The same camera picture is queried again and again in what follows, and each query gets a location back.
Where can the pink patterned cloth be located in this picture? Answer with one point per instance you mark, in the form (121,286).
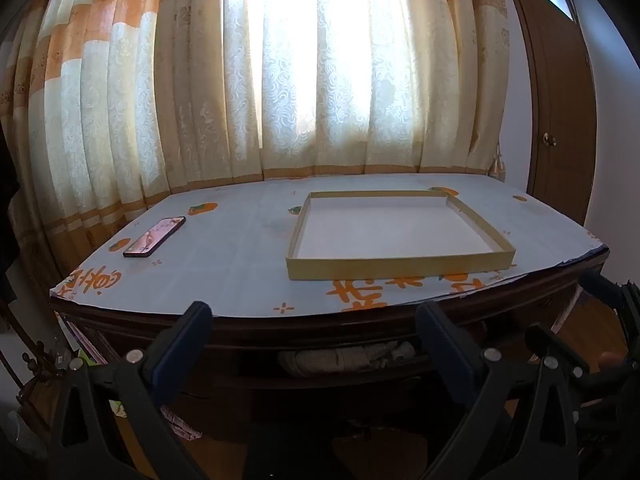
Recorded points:
(180,422)

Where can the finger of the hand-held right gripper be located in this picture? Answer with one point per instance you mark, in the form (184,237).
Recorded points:
(600,282)
(542,340)

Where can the curtain tassel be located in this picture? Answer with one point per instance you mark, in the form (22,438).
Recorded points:
(497,162)

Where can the cream patterned underwear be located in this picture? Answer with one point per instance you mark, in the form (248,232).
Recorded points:
(340,357)

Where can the black smartphone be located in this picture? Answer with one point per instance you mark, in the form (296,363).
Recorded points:
(155,237)

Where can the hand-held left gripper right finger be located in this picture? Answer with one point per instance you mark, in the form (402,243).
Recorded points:
(445,345)

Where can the brass door knob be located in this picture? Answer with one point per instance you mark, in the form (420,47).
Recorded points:
(550,139)

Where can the dark wooden desk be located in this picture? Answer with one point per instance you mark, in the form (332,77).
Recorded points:
(300,327)

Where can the shallow tan cardboard tray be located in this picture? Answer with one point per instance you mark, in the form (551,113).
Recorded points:
(400,265)

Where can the pile of colourful papers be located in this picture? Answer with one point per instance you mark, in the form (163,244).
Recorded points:
(92,347)

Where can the cream and orange curtain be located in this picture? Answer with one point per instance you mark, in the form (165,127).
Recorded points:
(200,85)

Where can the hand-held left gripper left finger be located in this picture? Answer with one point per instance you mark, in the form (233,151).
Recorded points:
(187,340)

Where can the brown wooden door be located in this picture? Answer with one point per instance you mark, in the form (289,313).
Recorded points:
(555,85)

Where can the wooden drawer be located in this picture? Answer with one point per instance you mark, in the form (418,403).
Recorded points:
(325,385)

